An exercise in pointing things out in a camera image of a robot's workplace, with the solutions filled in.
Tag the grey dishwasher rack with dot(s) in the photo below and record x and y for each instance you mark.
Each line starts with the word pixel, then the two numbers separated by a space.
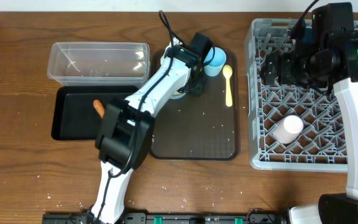
pixel 321 146

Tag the crumpled white paper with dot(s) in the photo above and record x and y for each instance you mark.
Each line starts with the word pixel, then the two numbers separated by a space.
pixel 172 43

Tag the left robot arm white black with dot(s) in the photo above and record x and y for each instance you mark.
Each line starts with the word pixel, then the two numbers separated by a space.
pixel 125 134

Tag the orange carrot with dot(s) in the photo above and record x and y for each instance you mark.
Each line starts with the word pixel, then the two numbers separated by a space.
pixel 98 106

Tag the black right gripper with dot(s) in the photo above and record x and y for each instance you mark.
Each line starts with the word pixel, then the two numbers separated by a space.
pixel 270 70

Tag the black tray bin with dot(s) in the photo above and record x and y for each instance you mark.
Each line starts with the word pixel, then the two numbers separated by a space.
pixel 75 117

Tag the clear plastic bin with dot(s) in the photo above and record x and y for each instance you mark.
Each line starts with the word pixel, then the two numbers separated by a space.
pixel 99 63

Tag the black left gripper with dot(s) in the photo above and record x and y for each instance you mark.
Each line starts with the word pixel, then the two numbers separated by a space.
pixel 196 88

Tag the brown serving tray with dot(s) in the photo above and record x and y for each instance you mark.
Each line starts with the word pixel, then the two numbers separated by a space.
pixel 200 127

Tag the light blue cup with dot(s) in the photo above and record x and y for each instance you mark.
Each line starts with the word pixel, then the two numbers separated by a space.
pixel 214 62

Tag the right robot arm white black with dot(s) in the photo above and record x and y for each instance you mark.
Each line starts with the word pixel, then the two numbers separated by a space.
pixel 325 55

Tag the pink white cup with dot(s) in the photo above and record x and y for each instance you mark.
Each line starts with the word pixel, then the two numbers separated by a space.
pixel 288 129

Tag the light blue rice bowl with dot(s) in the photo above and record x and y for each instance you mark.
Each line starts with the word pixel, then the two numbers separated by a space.
pixel 178 94

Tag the yellow spoon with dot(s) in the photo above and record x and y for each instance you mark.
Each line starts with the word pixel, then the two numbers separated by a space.
pixel 227 73

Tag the black rail at table edge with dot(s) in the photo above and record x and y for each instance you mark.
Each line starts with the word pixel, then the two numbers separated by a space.
pixel 255 216

